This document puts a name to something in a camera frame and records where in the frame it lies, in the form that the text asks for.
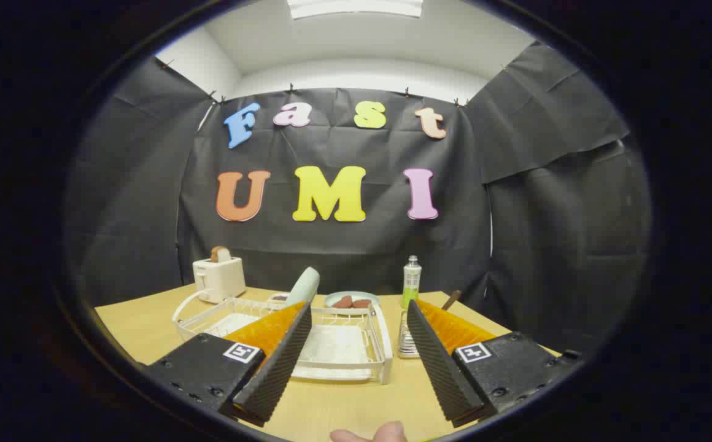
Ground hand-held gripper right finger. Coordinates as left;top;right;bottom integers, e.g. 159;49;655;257
406;299;582;428

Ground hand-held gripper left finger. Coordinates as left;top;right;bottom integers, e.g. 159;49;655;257
144;301;312;427

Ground metal wire basket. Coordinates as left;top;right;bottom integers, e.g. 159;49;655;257
397;310;421;360

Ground white wire dish rack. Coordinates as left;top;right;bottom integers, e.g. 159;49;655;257
172;289;393;384

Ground pale green plate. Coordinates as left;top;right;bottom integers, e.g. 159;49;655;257
285;266;320;308

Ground pale plate with meat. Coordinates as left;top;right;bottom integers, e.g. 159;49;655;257
323;290;381;316

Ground white drip tray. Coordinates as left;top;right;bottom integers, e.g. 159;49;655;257
206;313;372;381

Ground green and white bottle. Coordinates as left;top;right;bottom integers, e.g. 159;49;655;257
401;255;422;309

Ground white toaster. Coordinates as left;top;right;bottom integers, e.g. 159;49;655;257
192;256;247;304

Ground ceiling light panel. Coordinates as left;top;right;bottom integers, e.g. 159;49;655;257
287;0;424;20

